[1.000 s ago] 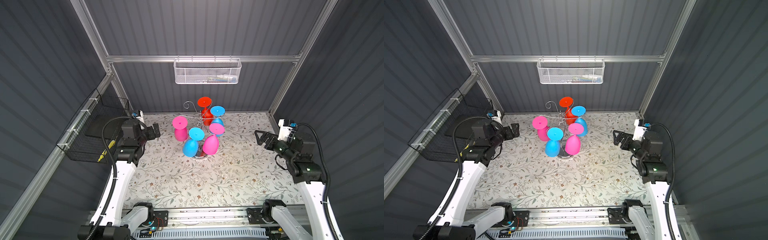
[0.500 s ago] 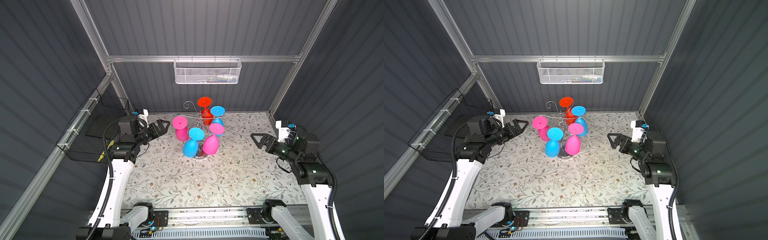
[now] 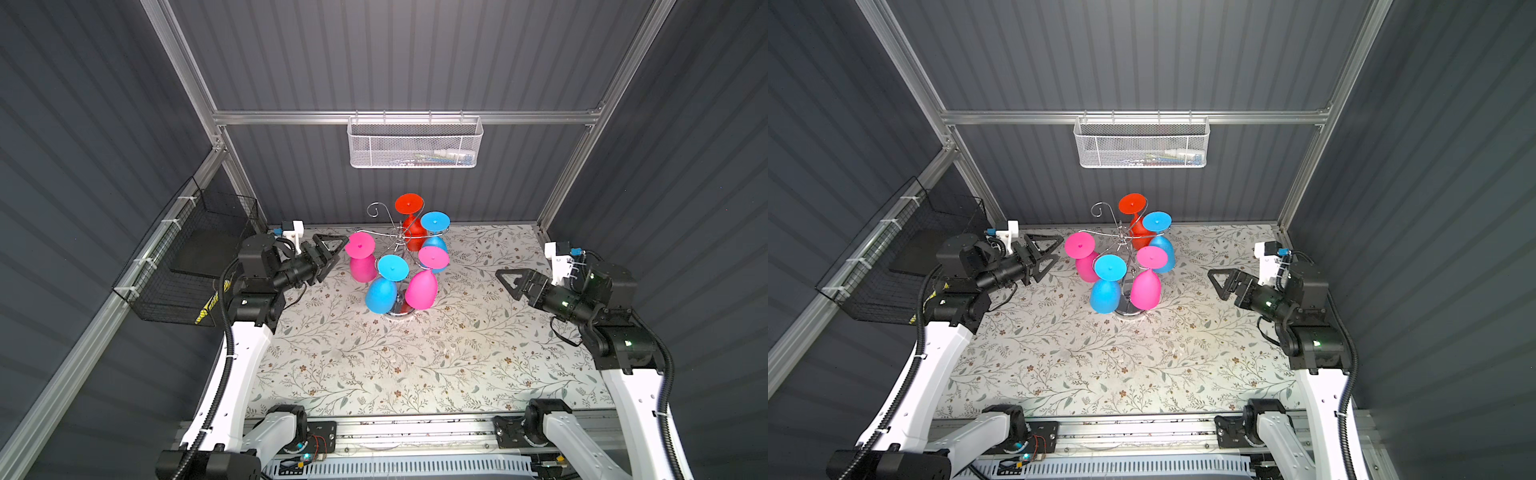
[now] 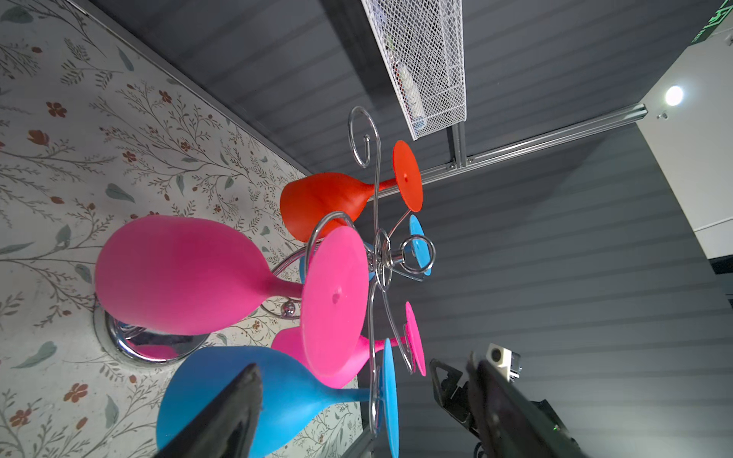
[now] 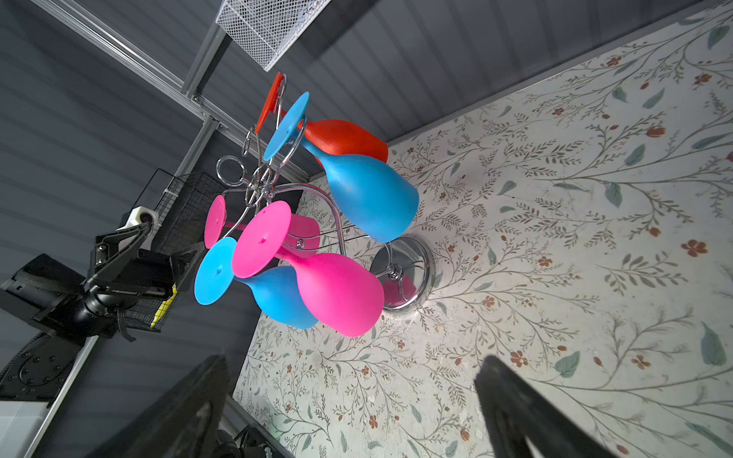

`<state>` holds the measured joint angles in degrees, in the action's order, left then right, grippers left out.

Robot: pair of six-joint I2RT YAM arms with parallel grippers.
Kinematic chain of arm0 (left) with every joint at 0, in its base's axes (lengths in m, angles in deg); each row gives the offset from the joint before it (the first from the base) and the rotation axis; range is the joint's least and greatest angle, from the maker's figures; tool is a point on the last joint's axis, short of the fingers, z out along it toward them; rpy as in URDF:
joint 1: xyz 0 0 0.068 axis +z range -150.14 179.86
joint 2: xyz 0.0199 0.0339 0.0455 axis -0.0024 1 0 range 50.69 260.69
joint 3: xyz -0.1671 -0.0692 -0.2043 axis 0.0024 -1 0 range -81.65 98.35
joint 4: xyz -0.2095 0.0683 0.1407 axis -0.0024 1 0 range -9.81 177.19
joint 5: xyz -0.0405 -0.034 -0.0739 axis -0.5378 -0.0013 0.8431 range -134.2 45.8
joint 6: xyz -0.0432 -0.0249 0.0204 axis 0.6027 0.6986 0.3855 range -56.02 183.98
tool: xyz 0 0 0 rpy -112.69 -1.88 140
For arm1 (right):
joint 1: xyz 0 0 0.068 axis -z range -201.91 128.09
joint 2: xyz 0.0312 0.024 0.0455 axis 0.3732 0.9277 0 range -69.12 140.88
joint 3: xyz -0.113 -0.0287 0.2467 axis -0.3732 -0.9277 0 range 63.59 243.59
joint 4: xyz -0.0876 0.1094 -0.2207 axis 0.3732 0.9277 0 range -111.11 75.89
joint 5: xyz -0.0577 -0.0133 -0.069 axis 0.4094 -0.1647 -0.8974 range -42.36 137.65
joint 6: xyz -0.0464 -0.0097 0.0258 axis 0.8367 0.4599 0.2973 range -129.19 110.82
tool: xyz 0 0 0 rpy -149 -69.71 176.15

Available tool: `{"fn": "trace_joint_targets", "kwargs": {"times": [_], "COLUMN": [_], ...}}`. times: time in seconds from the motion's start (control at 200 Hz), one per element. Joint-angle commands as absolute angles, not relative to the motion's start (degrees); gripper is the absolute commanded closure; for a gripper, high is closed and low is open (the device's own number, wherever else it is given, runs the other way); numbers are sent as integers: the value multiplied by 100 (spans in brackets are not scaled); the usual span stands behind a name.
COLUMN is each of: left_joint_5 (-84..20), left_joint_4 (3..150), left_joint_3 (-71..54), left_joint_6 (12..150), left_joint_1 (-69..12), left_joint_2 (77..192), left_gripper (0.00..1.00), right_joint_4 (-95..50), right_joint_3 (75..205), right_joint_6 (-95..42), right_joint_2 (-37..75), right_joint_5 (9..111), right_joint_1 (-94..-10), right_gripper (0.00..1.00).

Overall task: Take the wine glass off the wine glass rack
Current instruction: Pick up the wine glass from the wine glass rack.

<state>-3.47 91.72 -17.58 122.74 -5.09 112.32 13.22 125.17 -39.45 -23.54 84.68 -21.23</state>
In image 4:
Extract red wine glass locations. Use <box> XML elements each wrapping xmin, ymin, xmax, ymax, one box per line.
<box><xmin>280</xmin><ymin>140</ymin><xmax>424</xmax><ymax>242</ymax></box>

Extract pink wine glass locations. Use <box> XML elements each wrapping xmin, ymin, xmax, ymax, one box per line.
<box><xmin>95</xmin><ymin>215</ymin><xmax>368</xmax><ymax>377</ymax></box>
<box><xmin>272</xmin><ymin>302</ymin><xmax>427</xmax><ymax>389</ymax></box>

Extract blue wine glass back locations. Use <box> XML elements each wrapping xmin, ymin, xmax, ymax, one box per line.
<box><xmin>299</xmin><ymin>211</ymin><xmax>435</xmax><ymax>283</ymax></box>

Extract blue wine glass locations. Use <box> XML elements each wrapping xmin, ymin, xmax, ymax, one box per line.
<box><xmin>156</xmin><ymin>347</ymin><xmax>370</xmax><ymax>457</ymax></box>
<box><xmin>299</xmin><ymin>211</ymin><xmax>435</xmax><ymax>283</ymax></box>

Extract white mesh wall basket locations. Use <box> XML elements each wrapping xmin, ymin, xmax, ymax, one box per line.
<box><xmin>362</xmin><ymin>0</ymin><xmax>467</xmax><ymax>140</ymax></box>

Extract pink wine glass front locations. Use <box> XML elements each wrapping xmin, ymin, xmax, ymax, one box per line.
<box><xmin>272</xmin><ymin>302</ymin><xmax>427</xmax><ymax>389</ymax></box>

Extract items in white basket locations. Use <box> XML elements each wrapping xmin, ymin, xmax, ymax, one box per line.
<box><xmin>386</xmin><ymin>34</ymin><xmax>426</xmax><ymax>132</ymax></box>

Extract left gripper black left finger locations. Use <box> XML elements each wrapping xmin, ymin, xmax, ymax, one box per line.
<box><xmin>157</xmin><ymin>364</ymin><xmax>263</xmax><ymax>458</ymax></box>

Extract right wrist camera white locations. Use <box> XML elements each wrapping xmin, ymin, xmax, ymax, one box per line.
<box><xmin>486</xmin><ymin>343</ymin><xmax>522</xmax><ymax>383</ymax></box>

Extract blue wine glass front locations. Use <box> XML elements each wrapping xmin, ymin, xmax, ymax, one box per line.
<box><xmin>156</xmin><ymin>347</ymin><xmax>370</xmax><ymax>457</ymax></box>

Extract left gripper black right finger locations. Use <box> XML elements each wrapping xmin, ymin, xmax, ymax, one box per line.
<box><xmin>466</xmin><ymin>356</ymin><xmax>584</xmax><ymax>457</ymax></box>

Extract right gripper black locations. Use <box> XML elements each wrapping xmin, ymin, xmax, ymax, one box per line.
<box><xmin>429</xmin><ymin>359</ymin><xmax>578</xmax><ymax>457</ymax></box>

